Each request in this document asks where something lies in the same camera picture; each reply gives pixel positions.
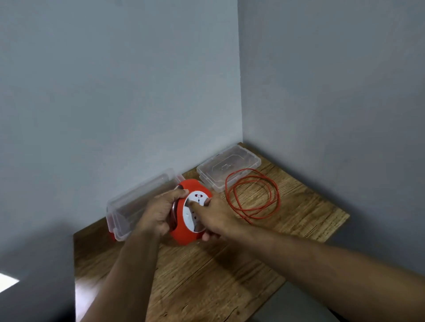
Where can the person's left forearm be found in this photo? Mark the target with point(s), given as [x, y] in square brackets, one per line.
[124, 278]

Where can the clear plastic storage box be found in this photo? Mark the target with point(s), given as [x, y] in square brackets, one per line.
[136, 204]

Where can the person's left thumb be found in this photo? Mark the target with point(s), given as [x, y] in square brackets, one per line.
[177, 194]

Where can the person's right forearm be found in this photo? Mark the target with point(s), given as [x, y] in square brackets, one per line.
[328, 268]

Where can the person's right hand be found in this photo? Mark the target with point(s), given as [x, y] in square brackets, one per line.
[217, 217]

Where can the person's right thumb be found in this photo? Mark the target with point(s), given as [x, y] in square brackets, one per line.
[196, 208]

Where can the clear plastic box lid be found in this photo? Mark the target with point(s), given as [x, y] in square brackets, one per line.
[229, 166]

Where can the person's left hand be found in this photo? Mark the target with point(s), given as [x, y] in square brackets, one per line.
[156, 214]

